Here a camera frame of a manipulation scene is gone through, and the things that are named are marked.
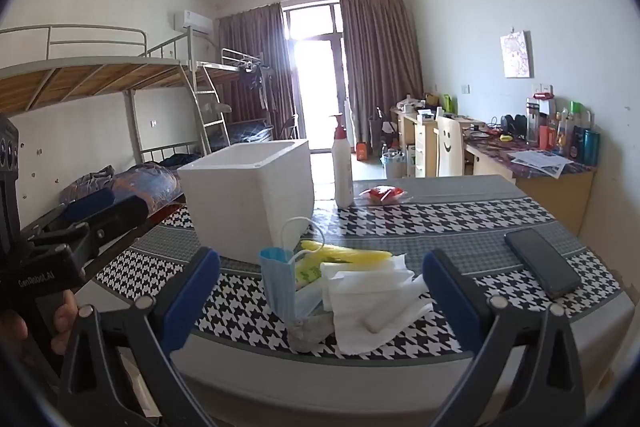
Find blue patterned quilt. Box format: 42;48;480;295
60;162;181;208

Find black folding chair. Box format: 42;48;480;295
277;114;301;140

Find yellow foam net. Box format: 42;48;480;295
300;239;393;265

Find dark hanging clothes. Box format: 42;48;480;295
239;62;271;108

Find glass balcony door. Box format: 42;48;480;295
282;0;351;152

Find person's left hand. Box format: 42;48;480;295
0;290;79;360

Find row of toiletry bottles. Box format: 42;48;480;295
525;92;601;166

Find printed papers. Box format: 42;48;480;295
510;150;573;179

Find white air conditioner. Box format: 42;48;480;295
173;10;213;38

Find red snack packet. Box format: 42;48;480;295
360;186;406;206

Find blue face mask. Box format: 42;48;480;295
259;217;328;323

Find white pump bottle red top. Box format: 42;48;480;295
331;112;356;208

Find blue checked mattress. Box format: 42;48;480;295
227;119;273;142

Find white foam box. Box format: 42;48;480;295
177;138;316;264

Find black smartphone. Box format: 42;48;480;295
504;228;583;300

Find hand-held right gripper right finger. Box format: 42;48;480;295
422;249;587;427

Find white bucket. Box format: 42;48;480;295
381;149;407;178

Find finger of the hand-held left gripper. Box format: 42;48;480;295
35;194;151;267
22;189;115;238

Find grey metal bunk bed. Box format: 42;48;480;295
197;48;301;148
0;25;231;228

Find wall poster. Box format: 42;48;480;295
500;30;533;78

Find houndstooth tablecloth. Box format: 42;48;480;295
75;174;633;413

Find brown curtain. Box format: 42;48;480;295
340;0;425;148
217;2;296;140

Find wooden chair smiley face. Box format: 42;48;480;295
435;116;466;178

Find black round device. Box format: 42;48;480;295
500;114;528;138

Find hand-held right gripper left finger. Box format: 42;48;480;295
59;247;222;427

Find green wet wipe packet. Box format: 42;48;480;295
292;254;326;290

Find white tissue paper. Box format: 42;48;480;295
320;254;436;355

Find wooden desk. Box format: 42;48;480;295
390;107;596;235

